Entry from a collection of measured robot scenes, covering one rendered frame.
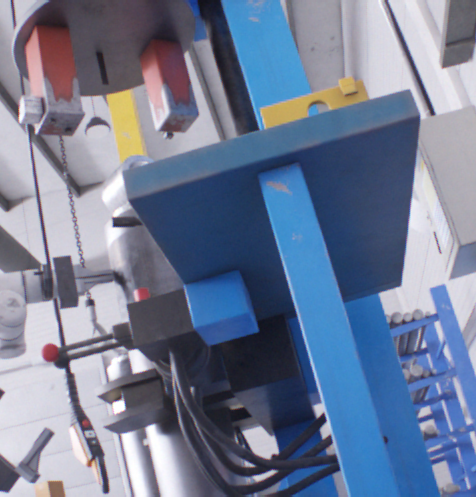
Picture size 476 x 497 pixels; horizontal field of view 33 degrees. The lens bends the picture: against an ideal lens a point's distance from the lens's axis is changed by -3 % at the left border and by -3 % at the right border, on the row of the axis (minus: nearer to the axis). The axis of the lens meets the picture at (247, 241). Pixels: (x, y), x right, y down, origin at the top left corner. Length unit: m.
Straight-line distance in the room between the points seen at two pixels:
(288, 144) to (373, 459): 0.42
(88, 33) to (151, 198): 1.46
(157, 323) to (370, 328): 0.68
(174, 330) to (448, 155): 1.16
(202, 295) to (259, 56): 1.03
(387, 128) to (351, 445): 0.42
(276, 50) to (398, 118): 1.23
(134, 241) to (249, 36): 0.67
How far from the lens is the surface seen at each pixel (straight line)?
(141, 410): 1.87
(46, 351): 1.53
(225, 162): 1.12
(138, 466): 3.40
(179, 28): 2.62
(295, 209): 1.11
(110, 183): 2.30
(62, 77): 2.39
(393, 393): 1.96
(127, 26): 2.56
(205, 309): 1.44
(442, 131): 2.40
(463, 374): 7.79
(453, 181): 2.33
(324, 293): 1.07
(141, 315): 1.48
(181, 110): 2.49
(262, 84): 2.28
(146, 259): 2.12
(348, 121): 1.13
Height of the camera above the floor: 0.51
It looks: 22 degrees up
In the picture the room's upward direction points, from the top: 15 degrees counter-clockwise
